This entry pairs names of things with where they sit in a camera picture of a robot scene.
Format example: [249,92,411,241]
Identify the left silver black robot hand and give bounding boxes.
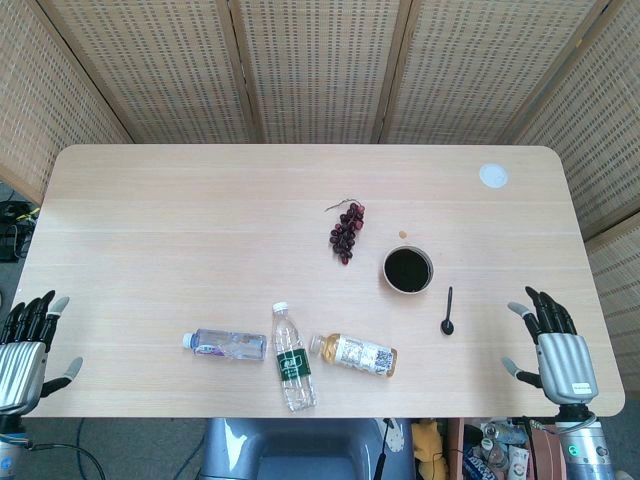
[0,289,84,414]

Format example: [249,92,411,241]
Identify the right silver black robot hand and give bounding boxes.
[501,285,600,407]

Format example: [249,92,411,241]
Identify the black plastic spoon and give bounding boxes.
[440,286,455,336]

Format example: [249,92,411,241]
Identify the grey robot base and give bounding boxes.
[198,417,416,480]

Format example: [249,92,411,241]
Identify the bowl with dark liquid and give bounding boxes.
[382,244,435,296]

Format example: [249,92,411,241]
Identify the clear bottle with purple label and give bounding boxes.
[180,327,268,361]

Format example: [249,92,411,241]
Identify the yellow tea bottle white label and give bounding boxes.
[310,331,400,379]

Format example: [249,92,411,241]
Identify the clear bottle with green label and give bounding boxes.
[271,301,319,414]

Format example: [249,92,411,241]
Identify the brown box of clutter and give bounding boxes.
[462,417,569,480]

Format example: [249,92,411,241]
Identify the black equipment on floor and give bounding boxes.
[0,199,40,262]

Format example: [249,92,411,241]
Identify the yellow cloth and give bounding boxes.
[412,418,451,480]

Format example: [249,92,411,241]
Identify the white perforated plate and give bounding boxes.
[382,418,407,454]

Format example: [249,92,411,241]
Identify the white round table grommet cap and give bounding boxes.
[478,162,511,190]

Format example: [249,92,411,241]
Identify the dark red grape bunch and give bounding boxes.
[324,198,366,266]

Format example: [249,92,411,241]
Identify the woven bamboo folding screen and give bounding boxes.
[0,0,640,371]

